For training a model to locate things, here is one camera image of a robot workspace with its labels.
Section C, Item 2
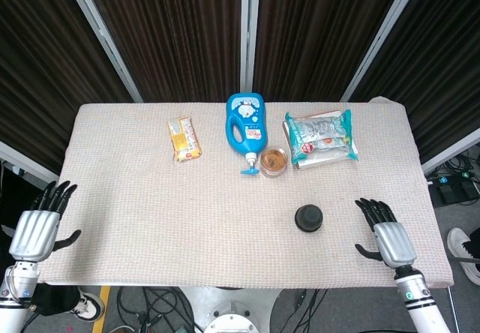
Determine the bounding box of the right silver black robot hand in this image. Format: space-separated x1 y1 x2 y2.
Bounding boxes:
354 197 418 269

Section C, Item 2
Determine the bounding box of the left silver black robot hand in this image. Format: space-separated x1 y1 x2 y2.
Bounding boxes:
7 180 83 263

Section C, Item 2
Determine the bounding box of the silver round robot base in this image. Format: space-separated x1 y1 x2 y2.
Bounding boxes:
202 286 282 333

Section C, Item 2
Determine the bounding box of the black trouser leg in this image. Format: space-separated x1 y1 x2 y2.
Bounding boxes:
29 283 82 317

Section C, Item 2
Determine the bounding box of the black power strip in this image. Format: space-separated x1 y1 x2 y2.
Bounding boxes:
427 175 480 206

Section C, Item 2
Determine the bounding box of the white metal table leg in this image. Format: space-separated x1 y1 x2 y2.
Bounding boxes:
446 286 461 333

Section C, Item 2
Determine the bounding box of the white and black sneaker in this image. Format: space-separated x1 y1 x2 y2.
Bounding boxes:
70 287 106 323

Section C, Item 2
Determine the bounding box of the yellow floor tape strip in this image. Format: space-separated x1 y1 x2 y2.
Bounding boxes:
91 286 112 333

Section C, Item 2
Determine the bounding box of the flat white cardboard box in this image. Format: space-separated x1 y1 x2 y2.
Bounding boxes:
281 109 357 171

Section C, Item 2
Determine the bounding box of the teal snack bag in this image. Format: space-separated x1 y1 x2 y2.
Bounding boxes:
283 109 359 164

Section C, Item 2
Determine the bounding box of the clear jar with orange contents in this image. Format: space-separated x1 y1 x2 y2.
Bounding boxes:
259 147 290 179

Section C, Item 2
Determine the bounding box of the beige waffle-weave tablecloth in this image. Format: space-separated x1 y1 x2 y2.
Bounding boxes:
37 96 455 289

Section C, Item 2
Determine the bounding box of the dark brown curtain panel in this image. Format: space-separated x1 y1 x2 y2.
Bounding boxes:
254 0 408 104
80 0 245 104
352 0 480 161
0 0 132 164

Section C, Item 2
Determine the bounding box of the yellow snack packet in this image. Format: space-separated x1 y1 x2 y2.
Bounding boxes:
167 116 203 161

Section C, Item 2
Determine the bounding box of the blue pump detergent bottle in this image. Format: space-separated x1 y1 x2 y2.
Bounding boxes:
225 92 268 176

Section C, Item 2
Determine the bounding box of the white partition frame rail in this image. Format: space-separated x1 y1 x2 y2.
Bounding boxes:
421 126 480 176
0 140 57 184

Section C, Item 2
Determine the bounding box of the black floor cable bundle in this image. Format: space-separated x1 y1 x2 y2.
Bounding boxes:
115 286 196 333
272 288 328 333

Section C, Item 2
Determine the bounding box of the white partition frame post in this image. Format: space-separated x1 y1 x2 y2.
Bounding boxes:
340 0 428 102
241 0 262 93
61 0 143 104

